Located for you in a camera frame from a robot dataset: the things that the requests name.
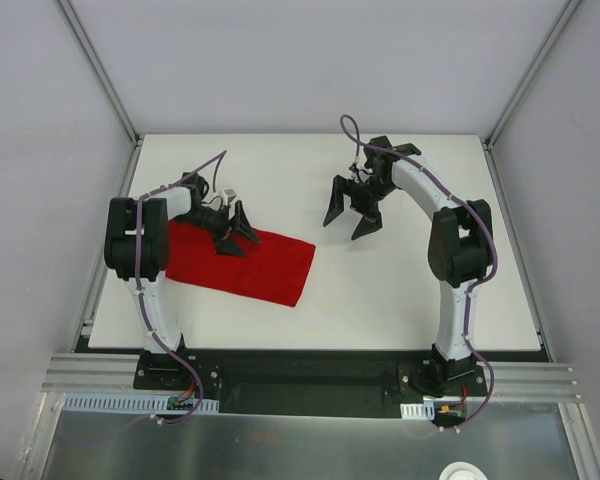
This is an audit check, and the white cable duct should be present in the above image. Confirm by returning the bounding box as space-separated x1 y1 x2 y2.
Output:
400 401 435 421
63 393 219 415

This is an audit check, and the white round object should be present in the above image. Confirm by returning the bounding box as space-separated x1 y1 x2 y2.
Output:
439 461 487 480

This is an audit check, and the left aluminium frame post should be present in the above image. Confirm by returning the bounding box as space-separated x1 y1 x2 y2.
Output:
54 0 143 146

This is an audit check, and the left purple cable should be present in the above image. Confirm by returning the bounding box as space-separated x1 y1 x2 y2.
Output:
54 148 229 443

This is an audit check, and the left white cable duct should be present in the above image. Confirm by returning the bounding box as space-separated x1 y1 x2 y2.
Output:
63 393 219 415

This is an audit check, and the right white cable duct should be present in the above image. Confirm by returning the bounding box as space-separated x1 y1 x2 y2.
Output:
400 401 435 421

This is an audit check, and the aluminium frame post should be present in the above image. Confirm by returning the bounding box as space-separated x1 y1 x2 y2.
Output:
483 0 584 151
54 0 143 146

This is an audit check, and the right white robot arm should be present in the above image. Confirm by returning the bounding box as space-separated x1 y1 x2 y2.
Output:
323 136 497 398

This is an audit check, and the right aluminium frame post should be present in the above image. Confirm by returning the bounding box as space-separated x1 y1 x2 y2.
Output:
483 0 584 151

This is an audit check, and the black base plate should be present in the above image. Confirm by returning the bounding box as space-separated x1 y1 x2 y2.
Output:
132 349 487 416

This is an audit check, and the red t-shirt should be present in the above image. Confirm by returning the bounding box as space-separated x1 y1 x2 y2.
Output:
166 221 316 307

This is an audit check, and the aluminium front rail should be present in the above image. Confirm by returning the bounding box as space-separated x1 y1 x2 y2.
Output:
42 353 584 403

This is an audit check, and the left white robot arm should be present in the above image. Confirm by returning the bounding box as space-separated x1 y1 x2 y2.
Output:
104 172 260 378

